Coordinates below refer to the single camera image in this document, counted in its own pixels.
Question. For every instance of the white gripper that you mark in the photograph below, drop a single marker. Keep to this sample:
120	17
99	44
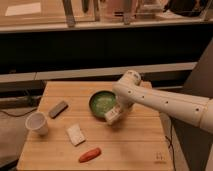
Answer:
123	107

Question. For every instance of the white plastic bottle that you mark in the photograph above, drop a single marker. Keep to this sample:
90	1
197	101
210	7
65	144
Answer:
113	115

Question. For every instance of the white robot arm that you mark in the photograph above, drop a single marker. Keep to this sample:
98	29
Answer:
194	110

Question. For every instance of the green ceramic bowl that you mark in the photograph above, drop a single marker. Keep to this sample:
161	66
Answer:
101	102

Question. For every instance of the orange carrot toy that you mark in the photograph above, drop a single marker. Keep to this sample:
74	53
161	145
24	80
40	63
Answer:
91	154

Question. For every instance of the white sponge piece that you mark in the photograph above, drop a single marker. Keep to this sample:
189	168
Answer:
75	134

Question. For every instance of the grey rectangular block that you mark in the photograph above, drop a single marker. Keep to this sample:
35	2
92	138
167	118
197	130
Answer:
57	109

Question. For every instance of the white paper cup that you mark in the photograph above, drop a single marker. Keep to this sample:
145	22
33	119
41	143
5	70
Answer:
37	122

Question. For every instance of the white paper sheet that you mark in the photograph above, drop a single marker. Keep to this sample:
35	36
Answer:
23	9

